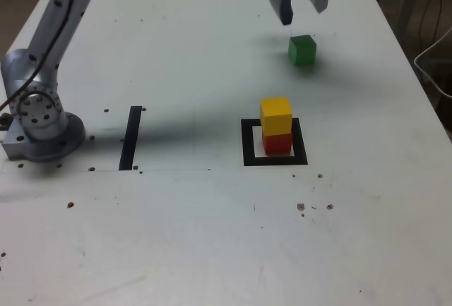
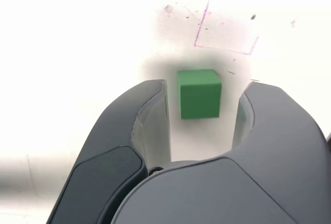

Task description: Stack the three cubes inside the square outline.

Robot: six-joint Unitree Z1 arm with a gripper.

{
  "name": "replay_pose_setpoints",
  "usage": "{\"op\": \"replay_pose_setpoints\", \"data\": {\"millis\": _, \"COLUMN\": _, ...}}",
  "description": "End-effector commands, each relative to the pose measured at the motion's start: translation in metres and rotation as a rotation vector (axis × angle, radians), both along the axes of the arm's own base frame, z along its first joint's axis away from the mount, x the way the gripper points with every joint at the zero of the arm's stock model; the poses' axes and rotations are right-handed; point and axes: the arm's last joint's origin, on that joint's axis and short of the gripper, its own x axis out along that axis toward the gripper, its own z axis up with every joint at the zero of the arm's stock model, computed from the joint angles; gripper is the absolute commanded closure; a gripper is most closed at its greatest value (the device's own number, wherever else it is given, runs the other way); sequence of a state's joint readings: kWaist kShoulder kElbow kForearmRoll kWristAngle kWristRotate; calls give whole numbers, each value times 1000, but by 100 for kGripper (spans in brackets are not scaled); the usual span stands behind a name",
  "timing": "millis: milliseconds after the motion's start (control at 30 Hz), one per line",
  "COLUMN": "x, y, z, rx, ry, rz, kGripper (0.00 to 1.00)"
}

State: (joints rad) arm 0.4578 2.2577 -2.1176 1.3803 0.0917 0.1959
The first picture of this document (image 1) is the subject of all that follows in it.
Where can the green cube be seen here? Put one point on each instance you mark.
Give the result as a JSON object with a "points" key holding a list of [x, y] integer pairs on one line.
{"points": [[302, 51]]}

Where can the yellow cube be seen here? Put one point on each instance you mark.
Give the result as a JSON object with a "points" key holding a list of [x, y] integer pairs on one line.
{"points": [[277, 118]]}

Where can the red cube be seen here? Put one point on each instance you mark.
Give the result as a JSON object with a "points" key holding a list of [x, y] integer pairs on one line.
{"points": [[277, 145]]}

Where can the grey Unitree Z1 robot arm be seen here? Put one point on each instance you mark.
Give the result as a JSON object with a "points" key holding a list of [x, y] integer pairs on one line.
{"points": [[35, 108]]}

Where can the black tape square outline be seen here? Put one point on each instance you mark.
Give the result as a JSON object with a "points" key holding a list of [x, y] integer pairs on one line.
{"points": [[247, 143]]}

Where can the black tape strip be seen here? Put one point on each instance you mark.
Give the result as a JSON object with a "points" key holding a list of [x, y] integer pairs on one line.
{"points": [[130, 140]]}

